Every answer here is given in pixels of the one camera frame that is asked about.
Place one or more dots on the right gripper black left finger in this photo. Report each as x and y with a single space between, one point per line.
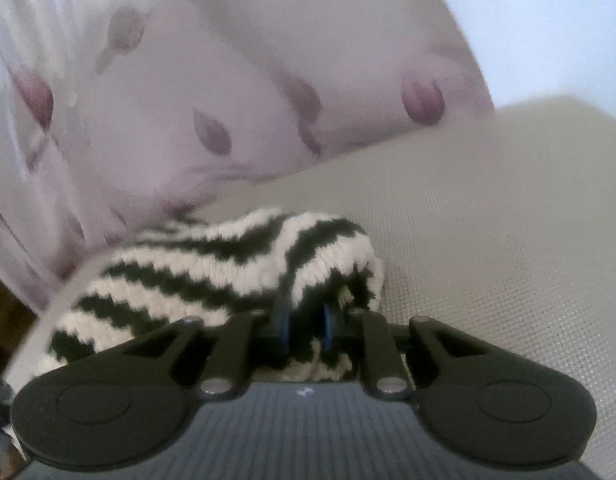
124 404

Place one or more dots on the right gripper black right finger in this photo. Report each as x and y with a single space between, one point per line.
485 403

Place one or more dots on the black white striped knit cardigan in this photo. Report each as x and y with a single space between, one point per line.
302 268

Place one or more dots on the pink leaf print curtain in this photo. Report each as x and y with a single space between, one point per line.
115 114

